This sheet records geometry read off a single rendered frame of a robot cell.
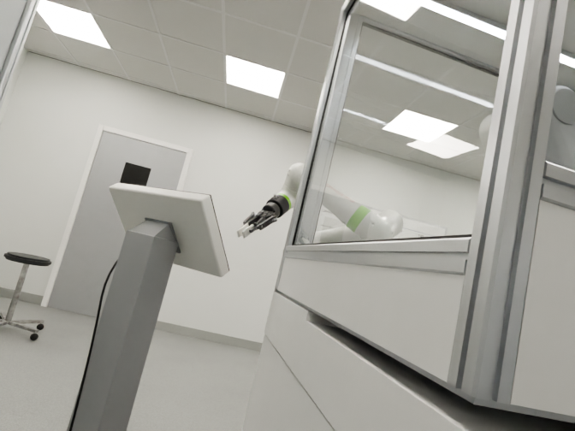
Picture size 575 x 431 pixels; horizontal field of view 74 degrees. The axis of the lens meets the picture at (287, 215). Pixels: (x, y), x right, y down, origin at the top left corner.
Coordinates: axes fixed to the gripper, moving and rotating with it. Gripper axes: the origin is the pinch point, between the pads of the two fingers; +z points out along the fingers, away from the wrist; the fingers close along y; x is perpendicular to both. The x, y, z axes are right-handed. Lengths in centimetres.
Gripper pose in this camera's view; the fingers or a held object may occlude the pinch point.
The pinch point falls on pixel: (246, 230)
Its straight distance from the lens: 153.6
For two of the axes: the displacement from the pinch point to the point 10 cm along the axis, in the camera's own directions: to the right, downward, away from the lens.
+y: 8.4, 1.2, -5.3
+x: 1.4, 8.9, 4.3
